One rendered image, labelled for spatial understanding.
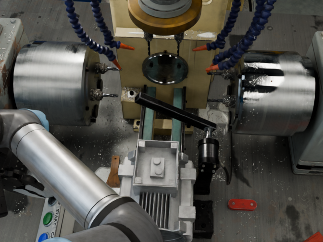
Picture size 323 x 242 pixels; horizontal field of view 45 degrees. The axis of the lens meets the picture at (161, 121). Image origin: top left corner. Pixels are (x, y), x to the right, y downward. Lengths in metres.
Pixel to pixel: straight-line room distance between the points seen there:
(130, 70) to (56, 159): 0.64
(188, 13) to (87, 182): 0.49
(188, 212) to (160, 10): 0.47
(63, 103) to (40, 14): 0.79
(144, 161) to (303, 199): 0.58
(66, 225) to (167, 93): 0.61
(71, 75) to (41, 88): 0.09
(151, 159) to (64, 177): 0.33
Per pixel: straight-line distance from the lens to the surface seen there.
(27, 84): 1.12
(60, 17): 1.79
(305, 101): 1.11
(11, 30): 1.24
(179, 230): 0.91
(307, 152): 1.25
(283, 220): 1.28
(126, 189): 0.98
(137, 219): 0.56
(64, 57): 1.11
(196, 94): 1.35
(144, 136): 1.22
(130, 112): 1.36
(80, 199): 0.63
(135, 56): 1.22
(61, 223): 0.96
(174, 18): 0.93
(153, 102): 1.02
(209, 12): 1.25
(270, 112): 1.08
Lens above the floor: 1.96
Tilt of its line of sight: 57 degrees down
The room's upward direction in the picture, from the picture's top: straight up
